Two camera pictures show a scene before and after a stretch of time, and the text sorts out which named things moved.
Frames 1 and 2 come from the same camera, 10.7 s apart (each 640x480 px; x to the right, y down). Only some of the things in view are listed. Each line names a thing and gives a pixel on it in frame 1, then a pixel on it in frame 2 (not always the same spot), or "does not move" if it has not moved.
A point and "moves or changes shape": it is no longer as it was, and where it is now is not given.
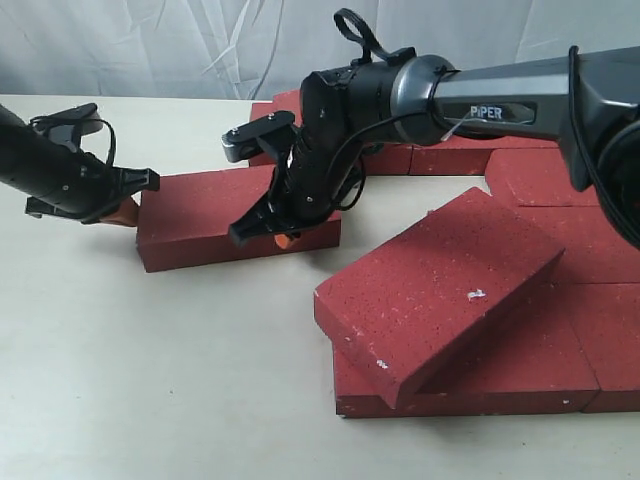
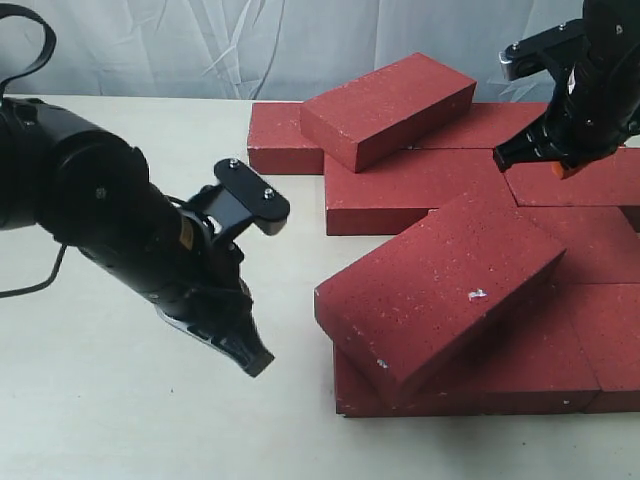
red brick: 534,177 does not move
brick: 290,101 moves or changes shape
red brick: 594,251 does not move
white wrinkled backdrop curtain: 243,49 does not move
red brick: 532,357 does not move
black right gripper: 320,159 → 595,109
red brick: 187,222 moves or changes shape
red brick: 605,317 does not move
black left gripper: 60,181 → 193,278
